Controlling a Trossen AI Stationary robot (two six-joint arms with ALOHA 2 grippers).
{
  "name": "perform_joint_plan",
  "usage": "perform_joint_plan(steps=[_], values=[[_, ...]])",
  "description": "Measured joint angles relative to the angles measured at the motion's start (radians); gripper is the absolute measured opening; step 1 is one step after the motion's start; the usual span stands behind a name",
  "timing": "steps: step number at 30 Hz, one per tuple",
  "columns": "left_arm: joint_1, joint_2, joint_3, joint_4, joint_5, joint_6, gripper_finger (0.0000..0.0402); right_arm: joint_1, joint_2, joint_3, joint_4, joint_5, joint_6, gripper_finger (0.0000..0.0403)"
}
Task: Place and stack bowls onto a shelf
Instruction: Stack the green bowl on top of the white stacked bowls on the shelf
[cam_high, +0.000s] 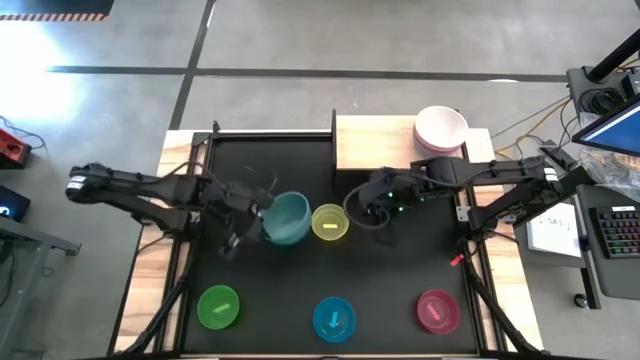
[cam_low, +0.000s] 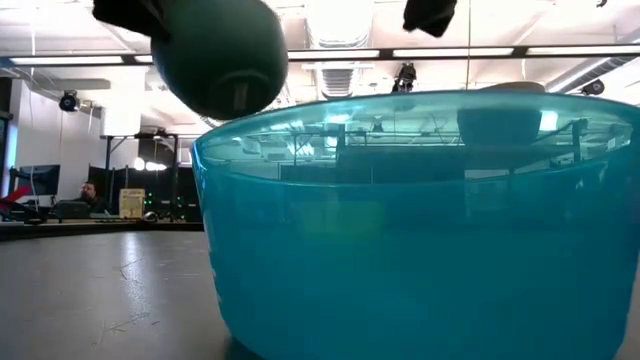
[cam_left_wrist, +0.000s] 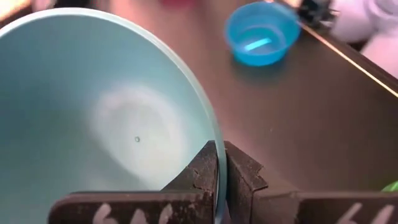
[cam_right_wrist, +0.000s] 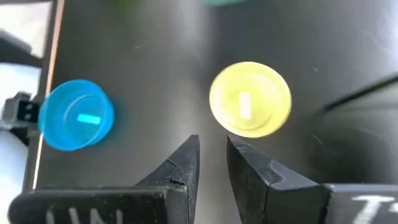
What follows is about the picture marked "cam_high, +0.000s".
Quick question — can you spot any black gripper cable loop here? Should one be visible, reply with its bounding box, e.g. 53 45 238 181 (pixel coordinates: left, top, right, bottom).
342 186 392 232

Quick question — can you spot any computer monitor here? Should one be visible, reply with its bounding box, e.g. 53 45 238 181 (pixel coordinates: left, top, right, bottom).
572 94 640 158

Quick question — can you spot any small green translucent bowl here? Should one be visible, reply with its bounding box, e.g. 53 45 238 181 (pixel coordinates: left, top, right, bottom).
196 284 241 331

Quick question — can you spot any grey side table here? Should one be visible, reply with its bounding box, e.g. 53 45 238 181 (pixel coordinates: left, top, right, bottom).
0 215 82 360

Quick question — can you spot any small yellow translucent bowl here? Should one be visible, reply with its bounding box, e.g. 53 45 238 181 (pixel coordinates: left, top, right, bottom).
310 202 351 242

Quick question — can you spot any black table mat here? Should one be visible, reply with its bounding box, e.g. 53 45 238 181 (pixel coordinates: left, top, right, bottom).
182 137 481 355

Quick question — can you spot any clear plastic bag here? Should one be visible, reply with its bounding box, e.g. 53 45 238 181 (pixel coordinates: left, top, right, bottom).
579 147 640 201

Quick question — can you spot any yellow cable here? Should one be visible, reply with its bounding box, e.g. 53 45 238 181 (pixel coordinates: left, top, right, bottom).
494 98 572 154

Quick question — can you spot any large teal bowl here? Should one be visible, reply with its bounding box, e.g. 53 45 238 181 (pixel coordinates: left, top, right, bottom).
261 191 313 247

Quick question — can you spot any grey desk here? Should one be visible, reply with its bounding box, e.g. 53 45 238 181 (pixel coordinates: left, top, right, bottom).
574 183 640 301

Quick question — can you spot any backlit black keyboard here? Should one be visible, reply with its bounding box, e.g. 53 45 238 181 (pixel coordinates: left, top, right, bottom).
589 204 640 260

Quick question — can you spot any large white bowl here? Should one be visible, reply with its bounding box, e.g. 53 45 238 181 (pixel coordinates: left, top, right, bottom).
414 105 470 151

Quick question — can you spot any black device with light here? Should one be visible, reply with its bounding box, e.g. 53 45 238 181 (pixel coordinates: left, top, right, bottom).
0 185 31 223

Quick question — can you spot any red box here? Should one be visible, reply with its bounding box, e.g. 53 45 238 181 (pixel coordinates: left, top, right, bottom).
0 128 33 170

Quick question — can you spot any wooden shelf with black posts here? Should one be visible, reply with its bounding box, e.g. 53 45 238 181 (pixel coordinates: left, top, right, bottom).
330 108 471 174

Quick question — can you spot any black pole stand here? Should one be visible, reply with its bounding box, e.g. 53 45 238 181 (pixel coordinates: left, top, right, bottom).
566 29 640 117

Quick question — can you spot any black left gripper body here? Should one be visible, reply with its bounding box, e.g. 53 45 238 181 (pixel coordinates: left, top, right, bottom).
214 180 274 261

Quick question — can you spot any small cyan translucent bowl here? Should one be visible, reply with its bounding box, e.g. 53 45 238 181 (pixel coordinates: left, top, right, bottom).
312 296 357 344

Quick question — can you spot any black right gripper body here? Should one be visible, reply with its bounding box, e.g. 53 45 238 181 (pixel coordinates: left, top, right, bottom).
357 169 419 219

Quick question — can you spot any black aluminium table frame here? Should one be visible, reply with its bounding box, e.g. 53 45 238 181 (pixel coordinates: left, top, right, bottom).
107 119 544 360

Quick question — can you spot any white paper sheet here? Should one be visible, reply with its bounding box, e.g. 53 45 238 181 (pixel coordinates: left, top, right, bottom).
528 201 584 257

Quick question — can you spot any small magenta translucent bowl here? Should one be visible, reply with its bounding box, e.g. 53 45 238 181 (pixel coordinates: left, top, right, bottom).
416 288 461 336

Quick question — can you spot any hazard striped floor mat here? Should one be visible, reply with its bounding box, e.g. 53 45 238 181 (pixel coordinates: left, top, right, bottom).
0 0 115 22

